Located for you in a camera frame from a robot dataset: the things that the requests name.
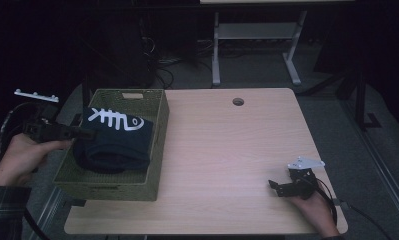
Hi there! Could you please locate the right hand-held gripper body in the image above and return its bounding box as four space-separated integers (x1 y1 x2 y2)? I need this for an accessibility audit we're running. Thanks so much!
286 156 325 200

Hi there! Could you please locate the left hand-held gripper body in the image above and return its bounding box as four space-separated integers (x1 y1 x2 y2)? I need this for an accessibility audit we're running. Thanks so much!
14 88 71 144

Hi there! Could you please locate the dark blue garment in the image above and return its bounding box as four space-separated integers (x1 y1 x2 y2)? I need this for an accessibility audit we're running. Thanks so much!
72 106 155 174

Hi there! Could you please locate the green woven basket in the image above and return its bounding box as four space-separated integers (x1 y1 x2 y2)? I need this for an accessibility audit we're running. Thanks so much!
52 88 170 202

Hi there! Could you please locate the person's right hand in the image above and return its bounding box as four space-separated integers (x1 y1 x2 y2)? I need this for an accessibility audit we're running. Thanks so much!
288 191 341 238

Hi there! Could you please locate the person's left hand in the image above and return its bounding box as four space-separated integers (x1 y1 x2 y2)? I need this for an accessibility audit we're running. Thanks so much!
0 133 73 187

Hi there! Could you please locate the grey tape strip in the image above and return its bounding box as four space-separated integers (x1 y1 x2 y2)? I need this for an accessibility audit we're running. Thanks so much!
330 198 351 210

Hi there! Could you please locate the black stand leg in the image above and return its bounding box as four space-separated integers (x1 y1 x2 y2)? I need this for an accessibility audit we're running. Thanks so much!
70 73 92 127

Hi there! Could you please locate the black stand with foot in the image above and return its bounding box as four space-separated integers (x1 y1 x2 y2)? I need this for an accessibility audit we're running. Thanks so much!
296 66 383 131

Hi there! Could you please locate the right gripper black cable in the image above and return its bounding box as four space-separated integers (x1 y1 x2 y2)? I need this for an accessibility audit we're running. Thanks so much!
311 178 338 226

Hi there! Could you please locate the thin black cable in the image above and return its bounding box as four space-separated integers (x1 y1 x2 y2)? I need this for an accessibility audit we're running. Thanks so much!
345 202 393 240

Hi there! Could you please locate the metal floor rail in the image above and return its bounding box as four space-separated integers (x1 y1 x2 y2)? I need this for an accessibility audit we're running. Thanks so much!
340 99 399 231
30 186 68 240

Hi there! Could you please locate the tangle of floor cables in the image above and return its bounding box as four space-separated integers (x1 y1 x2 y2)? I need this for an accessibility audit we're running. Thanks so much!
140 34 215 89

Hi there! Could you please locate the white metal desk frame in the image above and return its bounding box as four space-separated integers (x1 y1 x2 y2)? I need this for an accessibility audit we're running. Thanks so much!
200 0 355 87

